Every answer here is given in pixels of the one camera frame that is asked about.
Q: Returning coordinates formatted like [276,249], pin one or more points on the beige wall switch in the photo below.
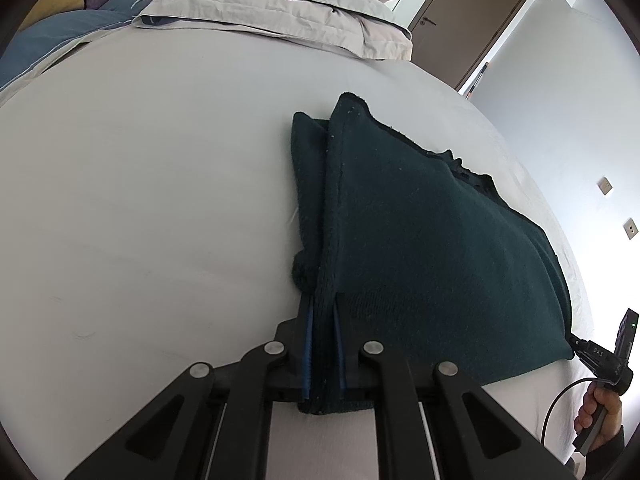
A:
[606,186]

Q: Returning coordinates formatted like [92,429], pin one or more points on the grey folded quilt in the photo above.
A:
[280,15]

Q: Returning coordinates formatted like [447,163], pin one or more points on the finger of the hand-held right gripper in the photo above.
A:
[578,346]

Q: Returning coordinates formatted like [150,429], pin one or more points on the dark green sweater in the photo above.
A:
[425,235]

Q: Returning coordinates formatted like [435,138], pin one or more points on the brown wooden door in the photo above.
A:
[465,20]

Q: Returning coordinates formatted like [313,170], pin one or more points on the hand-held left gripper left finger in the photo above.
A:
[308,350]

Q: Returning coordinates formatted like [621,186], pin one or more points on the person's right forearm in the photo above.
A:
[607,457]

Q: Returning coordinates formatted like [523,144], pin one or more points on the beige wall socket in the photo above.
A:
[632,228]

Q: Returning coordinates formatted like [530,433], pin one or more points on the large blue pillow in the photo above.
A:
[60,40]

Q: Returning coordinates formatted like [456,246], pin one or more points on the small blue pillow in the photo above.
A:
[122,2]

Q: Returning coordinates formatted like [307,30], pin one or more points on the person's right hand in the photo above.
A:
[607,410]

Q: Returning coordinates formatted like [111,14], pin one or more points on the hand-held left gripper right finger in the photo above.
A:
[340,355]

